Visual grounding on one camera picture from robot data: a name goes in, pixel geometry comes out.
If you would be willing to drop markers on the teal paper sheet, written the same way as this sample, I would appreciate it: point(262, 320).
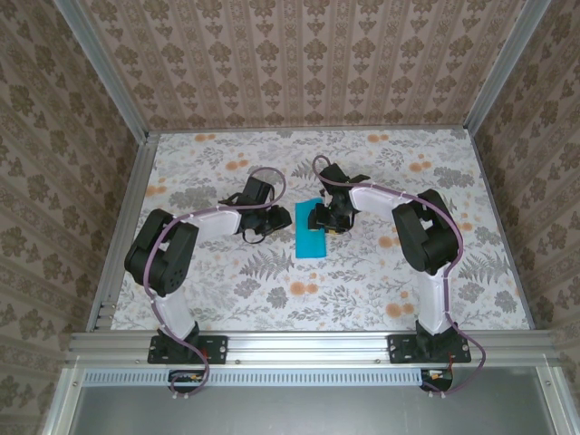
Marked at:
point(310, 244)

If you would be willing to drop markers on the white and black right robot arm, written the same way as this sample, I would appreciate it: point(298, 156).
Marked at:
point(435, 299)

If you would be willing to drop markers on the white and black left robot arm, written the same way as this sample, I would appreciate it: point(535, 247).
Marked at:
point(176, 312)

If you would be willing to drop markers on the grey metal sheet panel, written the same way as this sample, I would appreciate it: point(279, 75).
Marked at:
point(308, 412)

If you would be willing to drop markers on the floral table cover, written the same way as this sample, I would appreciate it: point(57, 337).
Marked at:
point(362, 294)

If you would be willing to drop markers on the wide aluminium frame rail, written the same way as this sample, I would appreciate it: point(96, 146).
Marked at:
point(308, 346)

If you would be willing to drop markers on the aluminium table side rail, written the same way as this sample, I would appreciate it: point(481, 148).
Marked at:
point(129, 204)

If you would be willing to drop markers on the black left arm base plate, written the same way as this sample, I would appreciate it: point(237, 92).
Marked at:
point(217, 349)

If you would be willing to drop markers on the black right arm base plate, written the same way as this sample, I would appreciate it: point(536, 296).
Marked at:
point(399, 349)

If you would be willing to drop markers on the aluminium frame post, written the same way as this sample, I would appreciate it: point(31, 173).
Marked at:
point(106, 68)
point(500, 68)

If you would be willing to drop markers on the aluminium lower frame rail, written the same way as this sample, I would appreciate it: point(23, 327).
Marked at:
point(550, 399)
point(64, 399)

